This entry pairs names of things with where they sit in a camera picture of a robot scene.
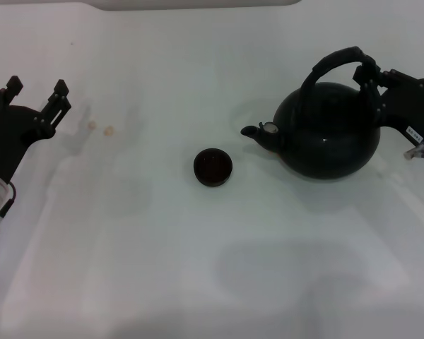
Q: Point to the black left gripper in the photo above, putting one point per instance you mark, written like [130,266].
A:
[10,137]

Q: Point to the black round teapot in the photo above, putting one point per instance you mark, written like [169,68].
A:
[325,141]

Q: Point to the small black teacup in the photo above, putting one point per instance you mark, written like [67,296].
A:
[213,169]

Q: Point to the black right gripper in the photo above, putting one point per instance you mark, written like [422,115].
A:
[413,102]

